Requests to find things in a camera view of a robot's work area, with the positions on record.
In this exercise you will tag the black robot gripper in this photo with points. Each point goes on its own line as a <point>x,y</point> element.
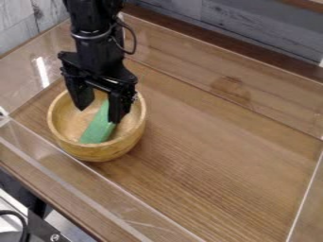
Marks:
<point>95,67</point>

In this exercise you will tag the green rectangular block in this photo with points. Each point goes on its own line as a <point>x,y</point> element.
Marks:
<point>100,128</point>

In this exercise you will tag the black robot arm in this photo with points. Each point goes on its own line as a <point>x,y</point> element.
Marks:
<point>95,18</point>

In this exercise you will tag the brown wooden bowl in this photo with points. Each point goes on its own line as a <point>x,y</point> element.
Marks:
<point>67,123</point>

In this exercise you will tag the clear acrylic front wall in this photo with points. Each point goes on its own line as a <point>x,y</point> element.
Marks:
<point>102,207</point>

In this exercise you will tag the black metal table bracket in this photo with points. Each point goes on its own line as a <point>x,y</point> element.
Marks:
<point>43,230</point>

